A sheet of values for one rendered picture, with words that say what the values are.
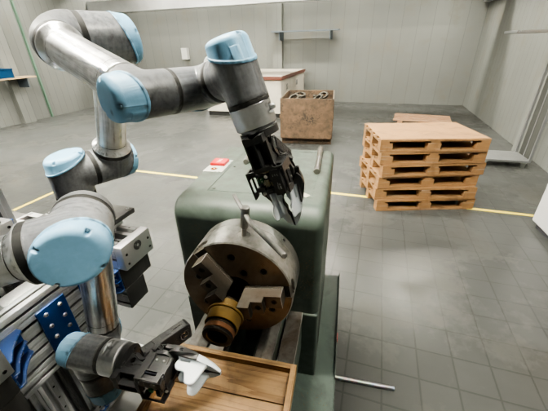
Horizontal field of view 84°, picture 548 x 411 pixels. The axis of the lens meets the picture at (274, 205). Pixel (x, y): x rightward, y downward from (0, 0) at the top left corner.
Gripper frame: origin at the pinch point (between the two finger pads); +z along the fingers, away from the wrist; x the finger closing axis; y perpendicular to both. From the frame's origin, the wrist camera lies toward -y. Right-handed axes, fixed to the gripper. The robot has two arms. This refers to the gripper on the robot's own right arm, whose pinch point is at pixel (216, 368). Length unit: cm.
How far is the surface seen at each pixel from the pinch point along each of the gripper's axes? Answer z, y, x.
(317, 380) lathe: 20, -35, -54
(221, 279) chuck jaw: -5.6, -19.4, 6.1
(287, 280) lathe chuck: 11.1, -22.5, 5.8
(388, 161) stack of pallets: 71, -282, -53
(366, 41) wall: 70, -1007, 52
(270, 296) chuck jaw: 7.4, -18.6, 3.3
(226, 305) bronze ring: -2.1, -12.9, 4.2
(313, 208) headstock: 15.5, -41.9, 16.6
